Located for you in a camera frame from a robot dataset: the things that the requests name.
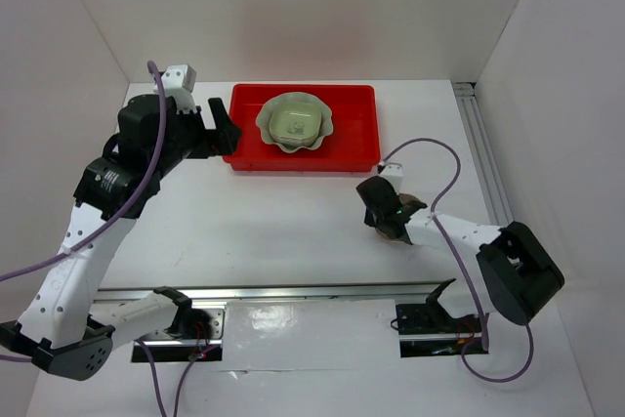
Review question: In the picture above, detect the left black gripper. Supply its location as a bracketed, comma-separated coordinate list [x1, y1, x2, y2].
[150, 97, 241, 178]

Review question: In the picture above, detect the green square plate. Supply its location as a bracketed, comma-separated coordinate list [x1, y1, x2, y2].
[269, 102, 322, 146]

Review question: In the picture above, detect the green scalloped bowl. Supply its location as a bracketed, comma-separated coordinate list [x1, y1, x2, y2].
[255, 92, 334, 154]

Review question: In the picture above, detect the pink-brown square panda plate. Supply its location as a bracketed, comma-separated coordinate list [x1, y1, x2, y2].
[376, 193, 428, 234]

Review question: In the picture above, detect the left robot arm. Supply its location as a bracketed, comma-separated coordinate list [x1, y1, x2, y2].
[1, 94, 241, 381]

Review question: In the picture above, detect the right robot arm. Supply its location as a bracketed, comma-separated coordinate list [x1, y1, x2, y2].
[356, 176, 564, 326]

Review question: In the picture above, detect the red plastic bin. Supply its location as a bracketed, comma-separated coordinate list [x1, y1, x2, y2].
[224, 83, 381, 173]

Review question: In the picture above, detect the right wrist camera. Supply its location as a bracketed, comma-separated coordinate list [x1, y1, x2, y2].
[377, 161, 404, 192]

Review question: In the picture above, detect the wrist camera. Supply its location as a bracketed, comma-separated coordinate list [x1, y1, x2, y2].
[377, 161, 404, 192]
[159, 64, 196, 114]

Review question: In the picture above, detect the aluminium rail front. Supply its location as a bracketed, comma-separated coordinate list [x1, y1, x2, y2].
[95, 279, 455, 305]

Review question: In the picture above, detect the aluminium rail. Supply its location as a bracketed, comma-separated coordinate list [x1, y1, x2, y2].
[451, 82, 514, 226]
[95, 279, 455, 305]

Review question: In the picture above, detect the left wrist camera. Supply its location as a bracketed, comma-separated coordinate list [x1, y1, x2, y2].
[159, 64, 196, 114]

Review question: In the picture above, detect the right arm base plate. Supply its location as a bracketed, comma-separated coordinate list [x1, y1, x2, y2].
[390, 304, 486, 358]

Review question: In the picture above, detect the aluminium rail right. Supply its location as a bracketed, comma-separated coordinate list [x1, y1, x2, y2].
[451, 82, 514, 226]

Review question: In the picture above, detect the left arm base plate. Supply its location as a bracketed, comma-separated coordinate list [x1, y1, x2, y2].
[141, 308, 226, 363]

